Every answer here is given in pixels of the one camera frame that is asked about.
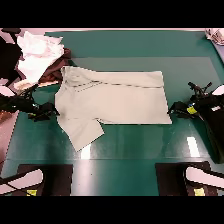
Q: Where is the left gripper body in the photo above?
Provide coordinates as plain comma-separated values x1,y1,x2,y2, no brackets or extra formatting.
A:
28,102,52,122

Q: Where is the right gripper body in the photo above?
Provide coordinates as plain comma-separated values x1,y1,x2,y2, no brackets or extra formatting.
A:
176,101,199,119

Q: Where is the pale beige T-shirt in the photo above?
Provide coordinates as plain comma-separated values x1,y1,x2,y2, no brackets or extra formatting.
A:
54,65,173,153

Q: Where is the brown garment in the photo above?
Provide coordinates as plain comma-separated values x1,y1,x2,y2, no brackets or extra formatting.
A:
38,48,73,85

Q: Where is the black garment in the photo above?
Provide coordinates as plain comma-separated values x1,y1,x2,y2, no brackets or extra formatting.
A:
0,34,25,86

